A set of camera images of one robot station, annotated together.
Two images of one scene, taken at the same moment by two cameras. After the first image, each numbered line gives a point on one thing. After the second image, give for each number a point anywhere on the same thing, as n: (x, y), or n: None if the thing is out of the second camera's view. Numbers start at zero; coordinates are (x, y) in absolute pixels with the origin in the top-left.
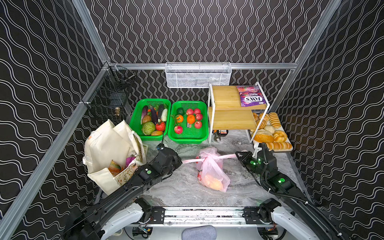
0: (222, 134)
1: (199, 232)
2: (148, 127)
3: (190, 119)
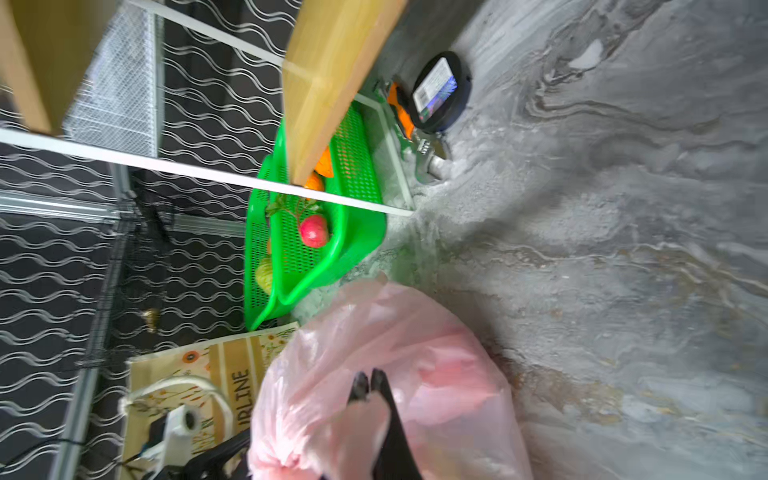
0: (440, 91)
1: None
2: (264, 274)
3: (324, 165)
